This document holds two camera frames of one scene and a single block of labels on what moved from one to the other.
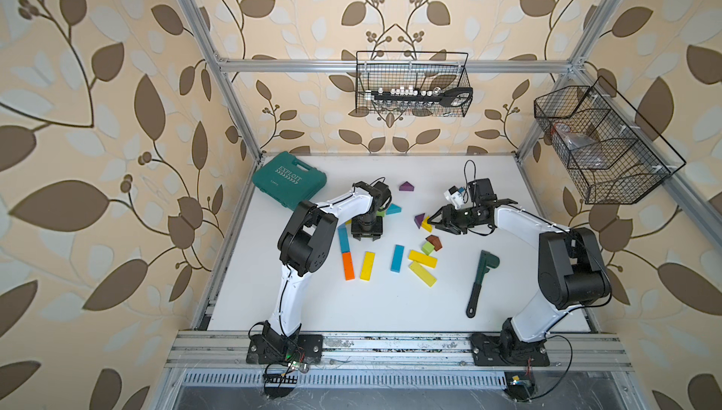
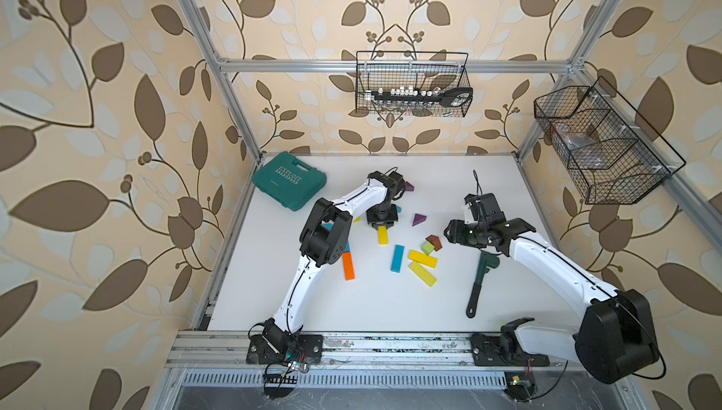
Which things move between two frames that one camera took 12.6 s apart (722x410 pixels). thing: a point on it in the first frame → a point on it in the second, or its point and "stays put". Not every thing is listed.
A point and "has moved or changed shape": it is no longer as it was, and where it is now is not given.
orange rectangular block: [348, 266] stays put
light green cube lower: [428, 247] stays put
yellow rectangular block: [368, 265] has moved or changed shape
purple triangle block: [418, 220] stays put
